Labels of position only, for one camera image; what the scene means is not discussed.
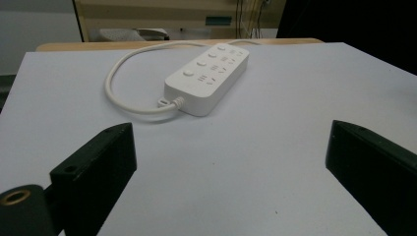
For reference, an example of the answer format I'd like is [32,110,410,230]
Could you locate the dark curtain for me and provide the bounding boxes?
[275,0,417,77]

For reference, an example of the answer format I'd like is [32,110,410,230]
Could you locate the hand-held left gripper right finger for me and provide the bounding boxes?
[325,119,417,236]

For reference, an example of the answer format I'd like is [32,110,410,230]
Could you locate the hanging cables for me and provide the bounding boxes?
[234,0,273,39]

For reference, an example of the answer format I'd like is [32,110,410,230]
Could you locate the white sheet table cover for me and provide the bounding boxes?
[0,41,417,236]

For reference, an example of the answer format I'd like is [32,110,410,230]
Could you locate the beige cabinet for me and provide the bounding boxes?
[72,0,287,43]

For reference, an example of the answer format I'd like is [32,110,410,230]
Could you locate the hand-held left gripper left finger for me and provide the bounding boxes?
[49,122,138,236]

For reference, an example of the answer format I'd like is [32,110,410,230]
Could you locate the white power strip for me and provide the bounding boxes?
[163,42,250,117]

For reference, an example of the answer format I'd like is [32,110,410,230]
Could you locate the white power strip cable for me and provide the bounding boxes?
[104,38,264,116]

